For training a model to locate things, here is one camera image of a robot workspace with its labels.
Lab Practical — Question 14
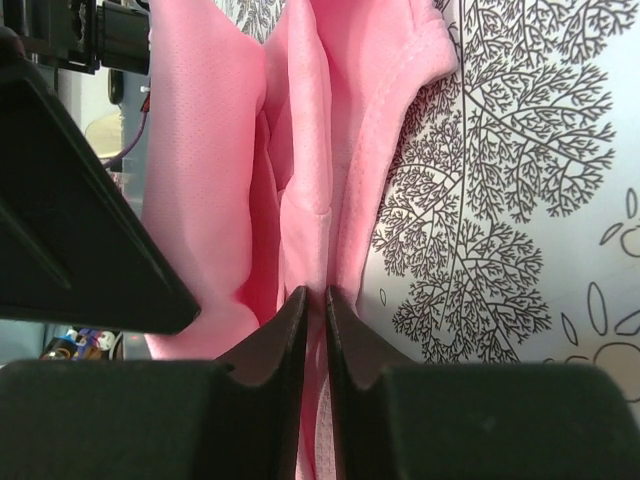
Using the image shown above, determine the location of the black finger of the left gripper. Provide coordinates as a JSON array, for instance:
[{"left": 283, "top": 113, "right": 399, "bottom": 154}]
[{"left": 1, "top": 28, "right": 200, "bottom": 335}]

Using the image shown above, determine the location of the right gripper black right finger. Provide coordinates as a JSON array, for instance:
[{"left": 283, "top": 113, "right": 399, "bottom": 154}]
[{"left": 326, "top": 287, "right": 639, "bottom": 479}]

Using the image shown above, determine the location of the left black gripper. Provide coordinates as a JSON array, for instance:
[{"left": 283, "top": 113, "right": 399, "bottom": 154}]
[{"left": 1, "top": 0, "right": 150, "bottom": 75}]

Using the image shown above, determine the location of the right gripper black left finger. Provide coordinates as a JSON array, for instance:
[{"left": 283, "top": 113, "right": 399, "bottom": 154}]
[{"left": 1, "top": 287, "right": 307, "bottom": 479}]

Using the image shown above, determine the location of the pink t shirt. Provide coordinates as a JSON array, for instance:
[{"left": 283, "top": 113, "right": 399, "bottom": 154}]
[{"left": 142, "top": 1, "right": 457, "bottom": 479}]

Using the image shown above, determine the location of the floral table cloth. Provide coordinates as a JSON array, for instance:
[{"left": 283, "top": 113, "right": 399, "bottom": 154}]
[{"left": 219, "top": 0, "right": 640, "bottom": 366}]

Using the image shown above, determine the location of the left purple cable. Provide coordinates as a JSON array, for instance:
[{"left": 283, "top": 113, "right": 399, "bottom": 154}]
[{"left": 102, "top": 94, "right": 151, "bottom": 169}]

